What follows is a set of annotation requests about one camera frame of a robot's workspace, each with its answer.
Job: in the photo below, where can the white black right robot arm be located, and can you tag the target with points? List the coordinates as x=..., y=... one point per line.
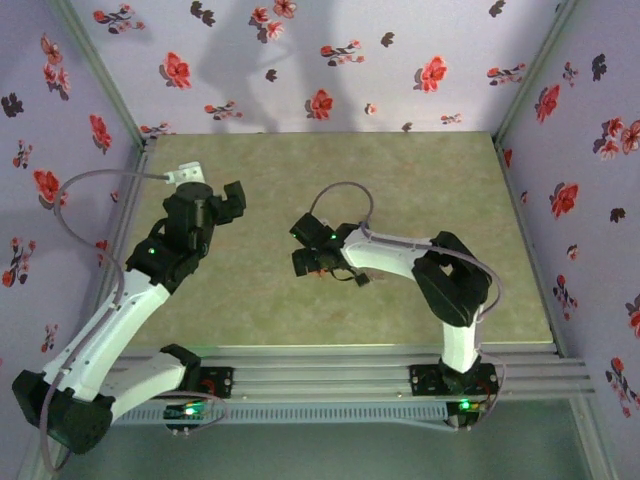
x=385, y=255

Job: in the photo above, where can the grey aluminium frame leg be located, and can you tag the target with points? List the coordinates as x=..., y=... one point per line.
x=595, y=440
x=31, y=469

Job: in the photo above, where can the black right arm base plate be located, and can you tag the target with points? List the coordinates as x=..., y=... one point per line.
x=420, y=381

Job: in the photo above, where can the grey aluminium side rail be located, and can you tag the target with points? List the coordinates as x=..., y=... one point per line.
x=134, y=200
x=527, y=240

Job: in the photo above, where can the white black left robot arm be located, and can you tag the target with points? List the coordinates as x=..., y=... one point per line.
x=110, y=330

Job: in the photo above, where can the aluminium mounting rail beam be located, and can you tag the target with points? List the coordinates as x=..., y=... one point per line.
x=320, y=372

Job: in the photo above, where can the small black box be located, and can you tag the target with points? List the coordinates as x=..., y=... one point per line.
x=362, y=280

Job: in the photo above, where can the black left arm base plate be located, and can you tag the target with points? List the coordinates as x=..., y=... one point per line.
x=222, y=382

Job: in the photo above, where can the grey aluminium frame post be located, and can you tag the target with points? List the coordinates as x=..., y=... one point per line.
x=532, y=75
x=104, y=75

